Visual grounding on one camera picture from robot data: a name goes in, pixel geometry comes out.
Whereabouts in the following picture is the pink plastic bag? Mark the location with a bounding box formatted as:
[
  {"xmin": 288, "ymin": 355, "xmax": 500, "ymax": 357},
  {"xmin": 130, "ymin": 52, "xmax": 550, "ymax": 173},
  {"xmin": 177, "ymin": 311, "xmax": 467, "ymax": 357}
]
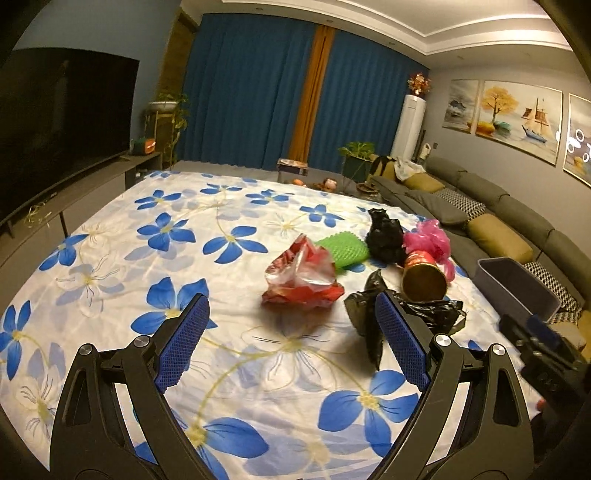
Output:
[{"xmin": 403, "ymin": 219, "xmax": 455, "ymax": 282}]

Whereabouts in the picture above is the small yellow pillow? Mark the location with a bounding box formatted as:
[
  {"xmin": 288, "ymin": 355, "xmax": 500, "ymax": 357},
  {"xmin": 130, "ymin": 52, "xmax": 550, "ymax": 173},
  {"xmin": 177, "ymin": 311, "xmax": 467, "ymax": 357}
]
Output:
[{"xmin": 403, "ymin": 174, "xmax": 444, "ymax": 193}]

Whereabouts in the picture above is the trailing plant on stand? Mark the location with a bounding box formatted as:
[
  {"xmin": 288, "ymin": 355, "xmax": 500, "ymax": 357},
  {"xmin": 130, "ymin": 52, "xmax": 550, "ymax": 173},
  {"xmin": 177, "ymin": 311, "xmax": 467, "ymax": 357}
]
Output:
[{"xmin": 145, "ymin": 92, "xmax": 190, "ymax": 169}]

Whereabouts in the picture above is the white clothing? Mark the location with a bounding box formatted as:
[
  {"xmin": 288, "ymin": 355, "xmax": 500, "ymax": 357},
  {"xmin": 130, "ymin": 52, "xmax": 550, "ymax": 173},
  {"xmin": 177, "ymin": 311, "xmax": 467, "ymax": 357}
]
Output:
[{"xmin": 392, "ymin": 158, "xmax": 423, "ymax": 180}]

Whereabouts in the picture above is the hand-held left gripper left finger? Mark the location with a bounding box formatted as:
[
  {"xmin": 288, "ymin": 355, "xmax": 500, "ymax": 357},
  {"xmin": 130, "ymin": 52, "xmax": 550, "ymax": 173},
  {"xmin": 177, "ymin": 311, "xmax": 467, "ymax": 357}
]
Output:
[{"xmin": 50, "ymin": 293, "xmax": 211, "ymax": 480}]

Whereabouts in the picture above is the white standing air conditioner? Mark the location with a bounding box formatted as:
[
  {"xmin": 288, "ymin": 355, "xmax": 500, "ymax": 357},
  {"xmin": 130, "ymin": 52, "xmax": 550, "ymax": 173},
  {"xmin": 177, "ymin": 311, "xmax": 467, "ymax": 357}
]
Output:
[{"xmin": 392, "ymin": 95, "xmax": 426, "ymax": 160}]

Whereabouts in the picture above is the large yellow pillow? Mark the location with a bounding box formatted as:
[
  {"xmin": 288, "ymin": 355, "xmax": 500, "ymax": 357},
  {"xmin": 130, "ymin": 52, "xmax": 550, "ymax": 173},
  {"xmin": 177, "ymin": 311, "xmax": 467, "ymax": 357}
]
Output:
[{"xmin": 468, "ymin": 213, "xmax": 534, "ymax": 264}]

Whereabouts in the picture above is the potted plant in green pot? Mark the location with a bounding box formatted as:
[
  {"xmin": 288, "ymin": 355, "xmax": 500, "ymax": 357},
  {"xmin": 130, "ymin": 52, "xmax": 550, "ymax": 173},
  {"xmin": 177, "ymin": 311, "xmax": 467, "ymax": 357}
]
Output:
[{"xmin": 338, "ymin": 141, "xmax": 377, "ymax": 183}]

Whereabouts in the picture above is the red and gold can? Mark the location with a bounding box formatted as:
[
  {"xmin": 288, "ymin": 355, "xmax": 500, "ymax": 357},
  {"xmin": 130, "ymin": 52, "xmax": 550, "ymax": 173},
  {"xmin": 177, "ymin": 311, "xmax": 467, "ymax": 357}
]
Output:
[{"xmin": 401, "ymin": 249, "xmax": 448, "ymax": 301}]

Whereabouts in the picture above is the yellow seat cushion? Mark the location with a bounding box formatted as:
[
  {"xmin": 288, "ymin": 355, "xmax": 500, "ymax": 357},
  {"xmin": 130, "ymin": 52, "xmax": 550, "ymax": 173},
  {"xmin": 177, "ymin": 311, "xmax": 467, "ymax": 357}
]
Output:
[{"xmin": 549, "ymin": 309, "xmax": 591, "ymax": 352}]

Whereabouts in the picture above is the green foam fruit net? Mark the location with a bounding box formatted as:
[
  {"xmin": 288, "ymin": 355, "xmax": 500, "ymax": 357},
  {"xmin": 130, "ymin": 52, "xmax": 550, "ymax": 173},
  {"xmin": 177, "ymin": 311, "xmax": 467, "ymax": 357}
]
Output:
[{"xmin": 315, "ymin": 233, "xmax": 370, "ymax": 273}]

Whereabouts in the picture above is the grey television stand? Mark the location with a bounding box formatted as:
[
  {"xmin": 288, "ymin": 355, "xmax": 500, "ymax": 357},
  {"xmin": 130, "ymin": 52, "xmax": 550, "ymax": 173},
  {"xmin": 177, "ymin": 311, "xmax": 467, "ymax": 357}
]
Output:
[{"xmin": 0, "ymin": 152, "xmax": 162, "ymax": 278}]

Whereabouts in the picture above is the purple sky painting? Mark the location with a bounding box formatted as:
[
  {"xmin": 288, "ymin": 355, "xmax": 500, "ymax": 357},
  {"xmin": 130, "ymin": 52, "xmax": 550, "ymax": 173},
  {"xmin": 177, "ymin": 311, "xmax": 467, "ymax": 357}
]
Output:
[{"xmin": 563, "ymin": 93, "xmax": 591, "ymax": 185}]

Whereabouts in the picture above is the blue curtain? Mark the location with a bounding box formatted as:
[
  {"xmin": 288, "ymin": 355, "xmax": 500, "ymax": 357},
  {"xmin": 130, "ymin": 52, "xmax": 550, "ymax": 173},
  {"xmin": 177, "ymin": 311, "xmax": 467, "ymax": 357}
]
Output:
[
  {"xmin": 314, "ymin": 32, "xmax": 430, "ymax": 171},
  {"xmin": 178, "ymin": 13, "xmax": 319, "ymax": 169}
]

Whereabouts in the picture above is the orange curtain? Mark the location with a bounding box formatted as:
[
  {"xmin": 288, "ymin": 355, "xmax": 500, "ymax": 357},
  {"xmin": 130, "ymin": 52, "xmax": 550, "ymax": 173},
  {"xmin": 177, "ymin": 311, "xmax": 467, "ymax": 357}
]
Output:
[{"xmin": 290, "ymin": 24, "xmax": 335, "ymax": 162}]

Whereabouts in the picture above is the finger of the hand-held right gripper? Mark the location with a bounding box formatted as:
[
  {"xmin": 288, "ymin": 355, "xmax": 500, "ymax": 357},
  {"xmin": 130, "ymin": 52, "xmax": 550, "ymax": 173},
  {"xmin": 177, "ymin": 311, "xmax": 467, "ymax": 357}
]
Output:
[
  {"xmin": 527, "ymin": 315, "xmax": 564, "ymax": 347},
  {"xmin": 500, "ymin": 314, "xmax": 532, "ymax": 350}
]

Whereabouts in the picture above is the blue floral white blanket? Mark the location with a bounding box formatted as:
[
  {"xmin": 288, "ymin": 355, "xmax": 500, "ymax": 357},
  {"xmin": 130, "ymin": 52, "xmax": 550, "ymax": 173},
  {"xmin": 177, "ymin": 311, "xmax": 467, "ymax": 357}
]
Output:
[{"xmin": 0, "ymin": 170, "xmax": 555, "ymax": 480}]

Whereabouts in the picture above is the grey sectional sofa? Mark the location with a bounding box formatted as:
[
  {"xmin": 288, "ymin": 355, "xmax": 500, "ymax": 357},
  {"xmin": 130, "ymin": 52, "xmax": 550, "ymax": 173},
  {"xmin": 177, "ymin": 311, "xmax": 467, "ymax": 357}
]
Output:
[{"xmin": 369, "ymin": 154, "xmax": 591, "ymax": 324}]

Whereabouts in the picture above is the black television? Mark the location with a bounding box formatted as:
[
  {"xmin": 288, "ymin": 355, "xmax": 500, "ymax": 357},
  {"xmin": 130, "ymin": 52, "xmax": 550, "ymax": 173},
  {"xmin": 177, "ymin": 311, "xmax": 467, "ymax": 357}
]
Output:
[{"xmin": 0, "ymin": 47, "xmax": 140, "ymax": 232}]

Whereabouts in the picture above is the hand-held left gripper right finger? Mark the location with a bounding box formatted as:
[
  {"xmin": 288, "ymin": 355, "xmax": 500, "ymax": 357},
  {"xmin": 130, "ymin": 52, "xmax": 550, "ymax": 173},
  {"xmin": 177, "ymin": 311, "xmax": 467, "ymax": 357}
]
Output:
[{"xmin": 374, "ymin": 291, "xmax": 539, "ymax": 480}]

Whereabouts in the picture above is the black clothing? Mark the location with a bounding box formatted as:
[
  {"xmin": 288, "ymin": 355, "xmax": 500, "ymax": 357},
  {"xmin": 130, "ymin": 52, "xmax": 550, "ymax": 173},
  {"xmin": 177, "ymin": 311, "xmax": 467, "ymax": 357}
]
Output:
[{"xmin": 372, "ymin": 155, "xmax": 398, "ymax": 178}]

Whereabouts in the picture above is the red gold flower decoration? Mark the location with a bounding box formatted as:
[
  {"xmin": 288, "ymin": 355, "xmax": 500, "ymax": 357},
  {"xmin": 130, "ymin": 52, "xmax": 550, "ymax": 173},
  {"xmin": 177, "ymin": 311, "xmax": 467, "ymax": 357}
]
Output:
[{"xmin": 407, "ymin": 72, "xmax": 432, "ymax": 97}]

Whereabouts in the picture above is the red clear plastic bag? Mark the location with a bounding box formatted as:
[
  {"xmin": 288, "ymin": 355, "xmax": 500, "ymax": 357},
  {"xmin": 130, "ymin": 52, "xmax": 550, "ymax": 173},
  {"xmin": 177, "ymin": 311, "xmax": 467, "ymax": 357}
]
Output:
[{"xmin": 262, "ymin": 234, "xmax": 345, "ymax": 309}]

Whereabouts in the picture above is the wide tree and sailboat painting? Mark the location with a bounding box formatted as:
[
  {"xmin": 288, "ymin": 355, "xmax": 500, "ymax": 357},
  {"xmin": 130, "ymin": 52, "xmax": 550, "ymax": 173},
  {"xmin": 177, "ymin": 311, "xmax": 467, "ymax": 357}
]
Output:
[{"xmin": 475, "ymin": 80, "xmax": 564, "ymax": 164}]

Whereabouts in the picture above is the black plastic bag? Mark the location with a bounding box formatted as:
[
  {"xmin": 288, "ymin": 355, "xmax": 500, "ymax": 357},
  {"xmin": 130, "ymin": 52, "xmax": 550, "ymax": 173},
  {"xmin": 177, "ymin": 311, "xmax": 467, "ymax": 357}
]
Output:
[
  {"xmin": 366, "ymin": 209, "xmax": 407, "ymax": 264},
  {"xmin": 397, "ymin": 298, "xmax": 467, "ymax": 334},
  {"xmin": 344, "ymin": 269, "xmax": 389, "ymax": 370}
]

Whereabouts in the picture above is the small black white patterned pillow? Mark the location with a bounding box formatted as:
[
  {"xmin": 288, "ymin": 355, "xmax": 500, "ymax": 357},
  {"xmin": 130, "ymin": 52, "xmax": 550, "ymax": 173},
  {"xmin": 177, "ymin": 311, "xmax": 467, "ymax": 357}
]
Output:
[{"xmin": 434, "ymin": 188, "xmax": 488, "ymax": 217}]

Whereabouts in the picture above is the large black white patterned pillow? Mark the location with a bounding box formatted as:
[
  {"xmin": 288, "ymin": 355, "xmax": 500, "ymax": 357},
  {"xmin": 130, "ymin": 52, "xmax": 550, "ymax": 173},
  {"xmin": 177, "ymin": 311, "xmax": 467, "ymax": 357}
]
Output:
[{"xmin": 524, "ymin": 261, "xmax": 583, "ymax": 312}]

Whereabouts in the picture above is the grey pillow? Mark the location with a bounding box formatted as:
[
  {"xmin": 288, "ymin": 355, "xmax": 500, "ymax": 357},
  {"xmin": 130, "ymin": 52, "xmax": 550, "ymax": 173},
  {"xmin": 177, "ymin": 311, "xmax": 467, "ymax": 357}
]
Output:
[{"xmin": 399, "ymin": 189, "xmax": 467, "ymax": 226}]

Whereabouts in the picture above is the small grey landscape painting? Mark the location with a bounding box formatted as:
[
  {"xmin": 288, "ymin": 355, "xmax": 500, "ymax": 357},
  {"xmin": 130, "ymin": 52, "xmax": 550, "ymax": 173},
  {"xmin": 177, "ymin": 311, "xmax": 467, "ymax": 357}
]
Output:
[{"xmin": 442, "ymin": 79, "xmax": 481, "ymax": 132}]

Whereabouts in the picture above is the grey plastic bin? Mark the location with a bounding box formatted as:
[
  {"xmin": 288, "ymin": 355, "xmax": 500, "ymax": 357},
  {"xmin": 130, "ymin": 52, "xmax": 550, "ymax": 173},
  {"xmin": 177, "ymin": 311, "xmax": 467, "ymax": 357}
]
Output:
[{"xmin": 475, "ymin": 257, "xmax": 561, "ymax": 324}]

